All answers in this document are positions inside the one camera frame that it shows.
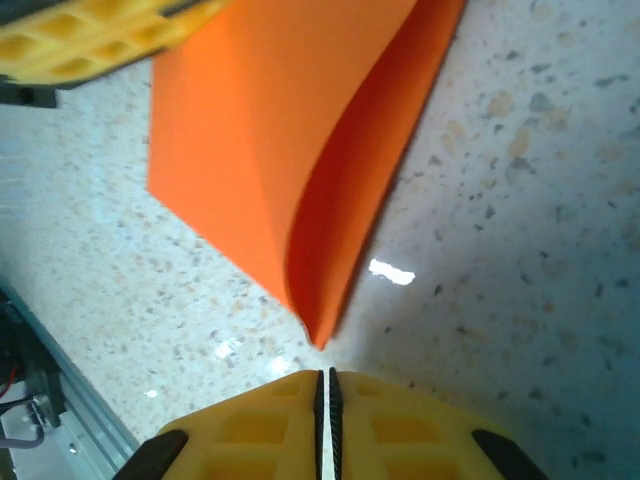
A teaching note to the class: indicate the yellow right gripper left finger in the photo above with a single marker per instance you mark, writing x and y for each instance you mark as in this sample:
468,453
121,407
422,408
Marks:
240,440

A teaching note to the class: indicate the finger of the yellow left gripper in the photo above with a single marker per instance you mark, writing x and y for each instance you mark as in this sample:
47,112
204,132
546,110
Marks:
100,35

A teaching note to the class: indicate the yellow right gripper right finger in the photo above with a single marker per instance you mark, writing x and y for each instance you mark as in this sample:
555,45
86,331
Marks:
410,440

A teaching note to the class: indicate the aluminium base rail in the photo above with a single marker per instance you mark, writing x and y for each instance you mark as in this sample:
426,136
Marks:
85,415

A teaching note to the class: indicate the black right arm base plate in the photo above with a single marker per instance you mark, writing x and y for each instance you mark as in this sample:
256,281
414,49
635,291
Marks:
30,360

